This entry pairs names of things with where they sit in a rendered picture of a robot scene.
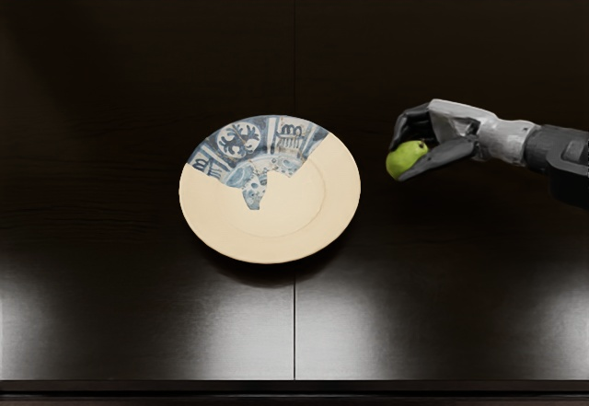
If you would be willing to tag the green pear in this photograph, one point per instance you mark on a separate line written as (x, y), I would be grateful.
(401, 159)

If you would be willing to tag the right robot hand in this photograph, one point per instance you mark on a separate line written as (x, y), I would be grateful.
(460, 123)

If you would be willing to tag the cream plate with blue pattern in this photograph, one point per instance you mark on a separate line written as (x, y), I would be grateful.
(276, 222)

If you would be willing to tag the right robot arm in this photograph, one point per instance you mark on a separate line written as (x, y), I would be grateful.
(559, 155)

